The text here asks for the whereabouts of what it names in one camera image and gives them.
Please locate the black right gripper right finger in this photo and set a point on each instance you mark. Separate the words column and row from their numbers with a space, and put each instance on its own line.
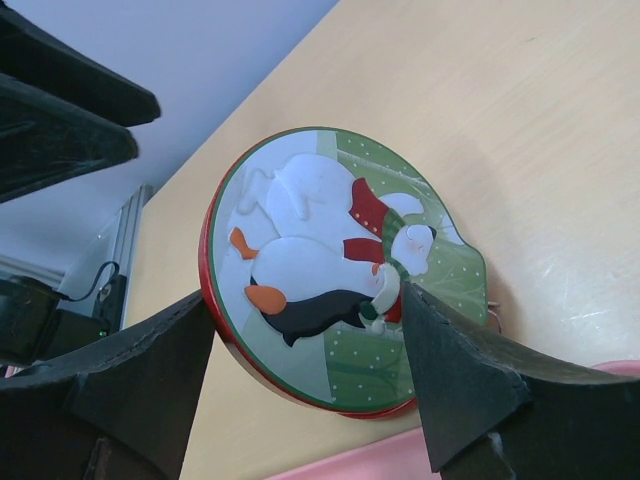
column 492, row 408

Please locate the pink plastic tray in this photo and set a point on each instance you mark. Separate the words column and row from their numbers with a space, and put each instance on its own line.
column 403, row 456

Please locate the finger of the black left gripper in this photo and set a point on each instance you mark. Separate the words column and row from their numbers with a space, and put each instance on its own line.
column 46, row 140
column 33, row 56

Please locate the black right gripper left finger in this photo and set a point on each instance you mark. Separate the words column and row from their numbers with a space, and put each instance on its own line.
column 120, row 408

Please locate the red embossed tin lid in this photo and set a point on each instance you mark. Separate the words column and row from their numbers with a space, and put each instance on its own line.
column 307, row 246

